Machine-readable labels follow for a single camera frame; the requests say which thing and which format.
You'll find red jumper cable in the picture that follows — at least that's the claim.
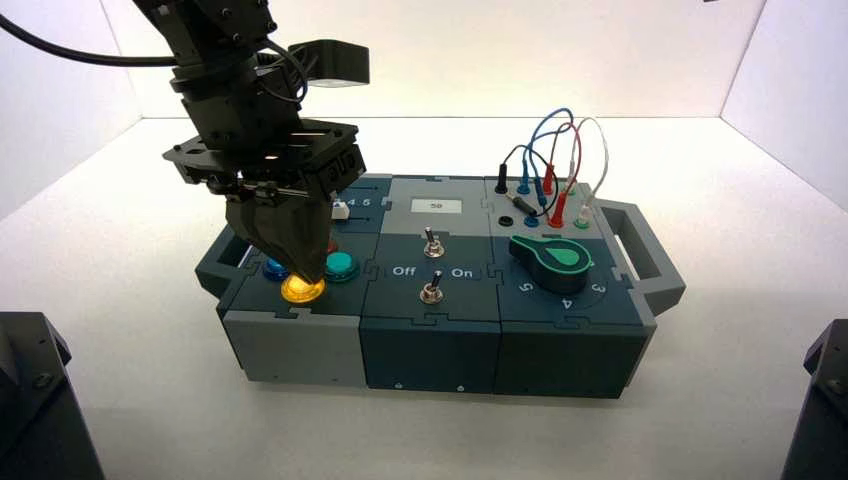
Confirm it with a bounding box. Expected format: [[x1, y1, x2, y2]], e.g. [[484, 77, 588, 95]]
[[543, 121, 584, 230]]

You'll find white jumper cable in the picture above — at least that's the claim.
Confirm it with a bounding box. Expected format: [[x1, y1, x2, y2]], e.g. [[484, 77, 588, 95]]
[[566, 117, 611, 230]]

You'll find blue jumper cable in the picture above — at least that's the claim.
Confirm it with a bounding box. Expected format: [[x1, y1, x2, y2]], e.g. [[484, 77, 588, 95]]
[[518, 107, 576, 205]]

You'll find dark teal grey task box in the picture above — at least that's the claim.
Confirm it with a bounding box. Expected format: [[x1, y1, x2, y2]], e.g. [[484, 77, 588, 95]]
[[195, 173, 687, 401]]

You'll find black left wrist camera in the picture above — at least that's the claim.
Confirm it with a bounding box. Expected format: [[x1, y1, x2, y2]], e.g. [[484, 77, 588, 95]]
[[289, 39, 370, 89]]

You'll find small white display screen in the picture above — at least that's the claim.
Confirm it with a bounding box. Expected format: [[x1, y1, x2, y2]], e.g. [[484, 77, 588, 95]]
[[410, 197, 463, 215]]

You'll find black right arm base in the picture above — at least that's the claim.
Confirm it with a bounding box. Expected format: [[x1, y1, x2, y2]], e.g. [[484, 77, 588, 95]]
[[780, 319, 848, 480]]

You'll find black green rotary knob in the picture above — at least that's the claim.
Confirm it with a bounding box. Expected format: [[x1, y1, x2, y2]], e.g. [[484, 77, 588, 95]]
[[508, 235, 595, 296]]

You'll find yellow push button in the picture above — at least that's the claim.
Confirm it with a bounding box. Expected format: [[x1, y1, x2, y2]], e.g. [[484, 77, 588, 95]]
[[280, 272, 327, 305]]

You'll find black jumper cable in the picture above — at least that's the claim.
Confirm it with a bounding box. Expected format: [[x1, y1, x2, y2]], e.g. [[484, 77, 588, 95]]
[[495, 145, 553, 219]]

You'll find teal push button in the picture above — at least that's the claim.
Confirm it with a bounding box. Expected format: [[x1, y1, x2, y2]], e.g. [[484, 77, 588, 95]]
[[324, 251, 362, 284]]

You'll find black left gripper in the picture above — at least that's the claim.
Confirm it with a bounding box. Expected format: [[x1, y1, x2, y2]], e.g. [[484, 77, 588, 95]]
[[163, 119, 367, 283]]

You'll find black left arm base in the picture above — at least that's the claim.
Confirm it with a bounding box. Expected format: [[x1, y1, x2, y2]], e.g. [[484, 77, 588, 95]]
[[0, 311, 106, 480]]

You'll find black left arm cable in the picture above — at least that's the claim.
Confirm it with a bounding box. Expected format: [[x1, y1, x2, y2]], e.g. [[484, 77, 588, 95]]
[[0, 13, 180, 68]]

